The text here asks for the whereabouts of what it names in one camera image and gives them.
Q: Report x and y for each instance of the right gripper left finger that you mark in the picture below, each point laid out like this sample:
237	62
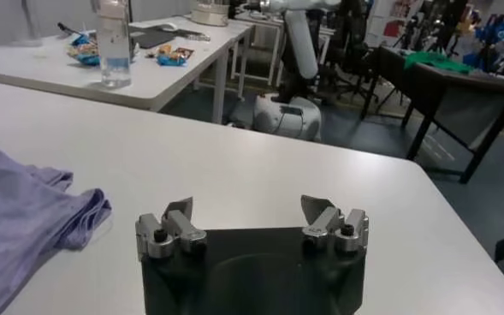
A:
174	235

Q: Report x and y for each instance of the black tilted stand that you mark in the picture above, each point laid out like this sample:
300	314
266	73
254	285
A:
68	28

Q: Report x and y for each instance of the white wheeled robot body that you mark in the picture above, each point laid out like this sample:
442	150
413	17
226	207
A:
286	120

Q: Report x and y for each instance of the black office chair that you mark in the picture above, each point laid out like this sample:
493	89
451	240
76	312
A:
350	55

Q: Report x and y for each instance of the blue plastic crate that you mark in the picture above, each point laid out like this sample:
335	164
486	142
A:
499	30

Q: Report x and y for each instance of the black mouse pad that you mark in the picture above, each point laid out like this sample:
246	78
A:
189	32

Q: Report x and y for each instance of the small grey clip object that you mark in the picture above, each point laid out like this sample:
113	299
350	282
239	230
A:
199	37

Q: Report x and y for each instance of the white computer mouse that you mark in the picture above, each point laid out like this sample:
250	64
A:
167	26

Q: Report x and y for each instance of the orange snack packet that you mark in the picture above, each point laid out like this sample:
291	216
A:
164	49

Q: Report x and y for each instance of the black laptop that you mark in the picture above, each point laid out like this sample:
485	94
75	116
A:
153	38

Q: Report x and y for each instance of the blue snack packet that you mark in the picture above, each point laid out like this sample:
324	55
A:
90	61
80	40
171	60

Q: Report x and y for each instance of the purple t-shirt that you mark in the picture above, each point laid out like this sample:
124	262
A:
20	222

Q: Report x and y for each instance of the yellowish snack packet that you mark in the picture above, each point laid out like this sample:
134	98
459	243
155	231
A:
82	50

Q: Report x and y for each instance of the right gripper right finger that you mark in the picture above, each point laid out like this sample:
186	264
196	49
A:
337	229

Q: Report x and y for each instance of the brown snack packet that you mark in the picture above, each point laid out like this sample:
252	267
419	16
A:
184	53

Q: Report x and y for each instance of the white table with snacks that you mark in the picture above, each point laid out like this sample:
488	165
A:
161	81

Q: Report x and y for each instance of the green cloth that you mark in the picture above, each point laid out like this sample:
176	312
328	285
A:
437	62

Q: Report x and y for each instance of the black metal table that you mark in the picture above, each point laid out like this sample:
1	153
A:
448	90

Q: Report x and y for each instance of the tall clear water bottle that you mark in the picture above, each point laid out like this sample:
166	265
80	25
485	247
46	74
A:
114	55

